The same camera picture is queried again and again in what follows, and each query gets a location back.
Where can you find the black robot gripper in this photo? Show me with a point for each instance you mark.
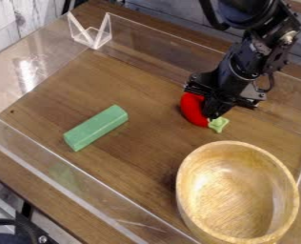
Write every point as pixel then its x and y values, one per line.
pixel 225 91

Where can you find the red plush tomato toy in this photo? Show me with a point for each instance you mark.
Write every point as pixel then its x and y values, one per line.
pixel 190 106

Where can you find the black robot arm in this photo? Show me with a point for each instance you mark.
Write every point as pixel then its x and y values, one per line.
pixel 243 77

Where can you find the green rectangular block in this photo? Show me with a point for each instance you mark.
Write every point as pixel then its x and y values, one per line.
pixel 89 131

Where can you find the wooden bowl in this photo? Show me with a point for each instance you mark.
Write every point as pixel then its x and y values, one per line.
pixel 237 194

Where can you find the clear acrylic corner bracket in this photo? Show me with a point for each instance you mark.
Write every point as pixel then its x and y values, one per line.
pixel 90 37

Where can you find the clear acrylic barrier wall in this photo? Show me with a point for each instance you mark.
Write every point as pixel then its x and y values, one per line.
pixel 110 193

